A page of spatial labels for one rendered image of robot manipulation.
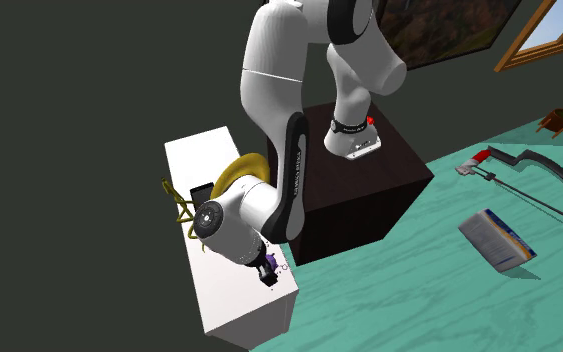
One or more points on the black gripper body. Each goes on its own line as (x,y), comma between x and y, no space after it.
(265,272)

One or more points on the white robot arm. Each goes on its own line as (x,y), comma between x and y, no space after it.
(271,97)

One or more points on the purple small object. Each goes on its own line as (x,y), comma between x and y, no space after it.
(272,262)

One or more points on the white table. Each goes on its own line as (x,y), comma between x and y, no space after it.
(232,297)

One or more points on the yellow bowl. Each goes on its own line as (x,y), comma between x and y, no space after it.
(242,168)

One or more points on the dark brown robot stand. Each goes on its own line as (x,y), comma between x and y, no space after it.
(359,204)

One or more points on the white and blue box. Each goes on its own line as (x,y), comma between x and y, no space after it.
(498,240)

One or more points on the black scythe with red grip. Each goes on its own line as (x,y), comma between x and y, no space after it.
(534,168)

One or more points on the wooden framed window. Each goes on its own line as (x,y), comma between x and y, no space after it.
(546,41)

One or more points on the dark framed wall picture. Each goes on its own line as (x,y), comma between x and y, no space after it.
(437,29)

